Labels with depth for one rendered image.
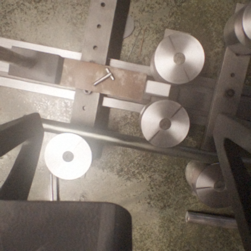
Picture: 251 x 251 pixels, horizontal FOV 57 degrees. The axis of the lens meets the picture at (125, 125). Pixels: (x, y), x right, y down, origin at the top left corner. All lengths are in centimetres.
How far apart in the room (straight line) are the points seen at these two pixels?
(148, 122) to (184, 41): 9
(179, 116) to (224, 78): 9
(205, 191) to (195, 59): 14
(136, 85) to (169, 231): 23
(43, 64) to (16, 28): 12
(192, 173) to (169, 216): 11
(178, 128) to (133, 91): 6
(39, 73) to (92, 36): 8
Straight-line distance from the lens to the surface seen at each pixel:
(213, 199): 27
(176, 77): 24
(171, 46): 25
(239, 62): 32
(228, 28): 30
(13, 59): 23
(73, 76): 26
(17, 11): 38
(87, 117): 29
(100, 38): 29
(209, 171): 26
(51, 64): 26
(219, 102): 30
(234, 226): 39
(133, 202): 36
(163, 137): 24
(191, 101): 31
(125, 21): 34
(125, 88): 25
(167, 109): 24
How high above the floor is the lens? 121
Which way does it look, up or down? 84 degrees down
